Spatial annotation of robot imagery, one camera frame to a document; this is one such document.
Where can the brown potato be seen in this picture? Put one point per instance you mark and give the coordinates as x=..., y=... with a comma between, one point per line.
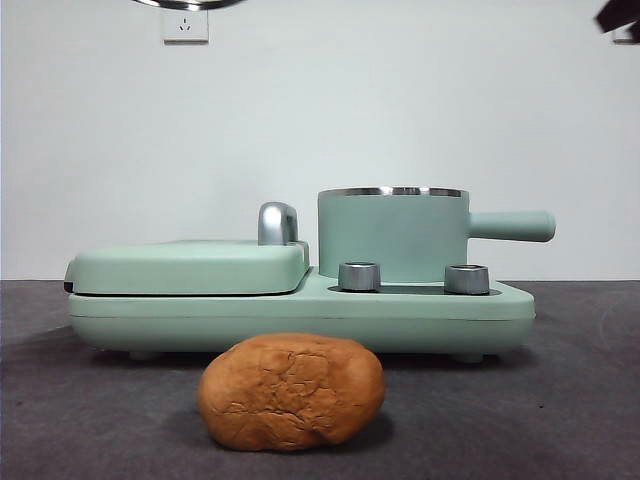
x=290, y=395

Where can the glass lid with green knob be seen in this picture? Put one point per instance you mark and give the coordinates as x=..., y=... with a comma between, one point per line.
x=190, y=3

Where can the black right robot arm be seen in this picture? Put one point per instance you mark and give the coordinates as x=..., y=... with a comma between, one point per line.
x=622, y=12

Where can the silver control knob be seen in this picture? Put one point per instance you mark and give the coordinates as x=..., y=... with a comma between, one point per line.
x=359, y=277
x=466, y=280

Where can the mint green cooker base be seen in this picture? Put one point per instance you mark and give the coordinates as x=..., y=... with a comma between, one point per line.
x=300, y=322

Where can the mint green griddle cover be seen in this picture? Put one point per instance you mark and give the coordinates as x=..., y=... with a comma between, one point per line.
x=190, y=267

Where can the white wall socket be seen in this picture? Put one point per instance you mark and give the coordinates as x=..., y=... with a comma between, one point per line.
x=185, y=30
x=627, y=36

